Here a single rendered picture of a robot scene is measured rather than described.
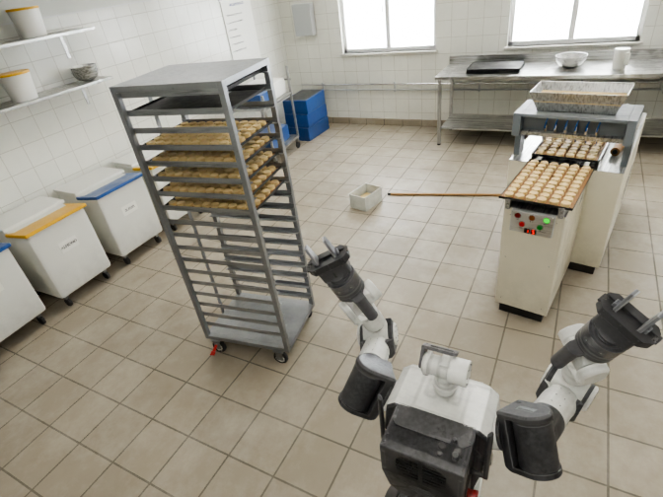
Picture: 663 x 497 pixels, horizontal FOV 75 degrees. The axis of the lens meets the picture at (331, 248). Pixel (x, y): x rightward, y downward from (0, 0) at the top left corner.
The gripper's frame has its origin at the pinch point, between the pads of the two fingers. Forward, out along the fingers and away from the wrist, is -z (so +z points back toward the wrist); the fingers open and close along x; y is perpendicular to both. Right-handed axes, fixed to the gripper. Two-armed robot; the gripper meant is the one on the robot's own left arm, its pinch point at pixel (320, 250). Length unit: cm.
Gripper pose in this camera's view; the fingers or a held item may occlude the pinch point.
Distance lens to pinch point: 115.1
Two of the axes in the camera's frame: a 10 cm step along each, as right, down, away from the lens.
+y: 0.9, 6.4, -7.6
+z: 4.8, 6.4, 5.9
